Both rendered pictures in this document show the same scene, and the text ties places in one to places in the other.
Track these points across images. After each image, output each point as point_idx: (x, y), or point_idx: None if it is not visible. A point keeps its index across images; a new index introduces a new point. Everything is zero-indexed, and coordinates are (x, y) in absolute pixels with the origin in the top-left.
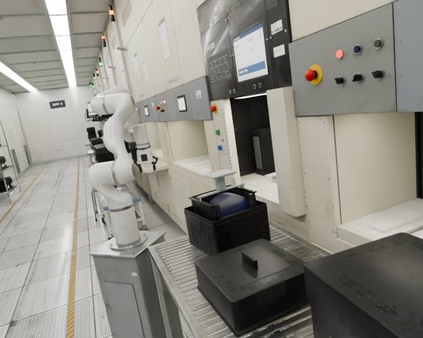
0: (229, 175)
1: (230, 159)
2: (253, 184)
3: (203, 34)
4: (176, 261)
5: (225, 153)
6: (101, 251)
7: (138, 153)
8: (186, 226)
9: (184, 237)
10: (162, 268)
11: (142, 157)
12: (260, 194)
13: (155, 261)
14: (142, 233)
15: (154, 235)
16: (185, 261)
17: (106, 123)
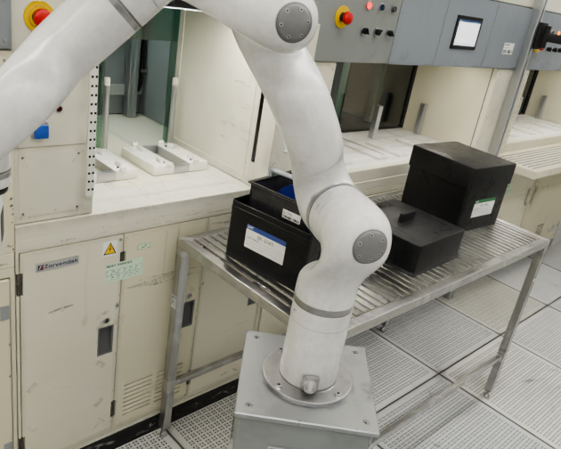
0: (64, 197)
1: (93, 154)
2: (95, 198)
3: None
4: (362, 299)
5: (65, 143)
6: (364, 411)
7: None
8: (306, 264)
9: (276, 300)
10: (387, 308)
11: (2, 226)
12: (175, 198)
13: (372, 319)
14: (271, 357)
15: (271, 341)
16: (359, 290)
17: (324, 84)
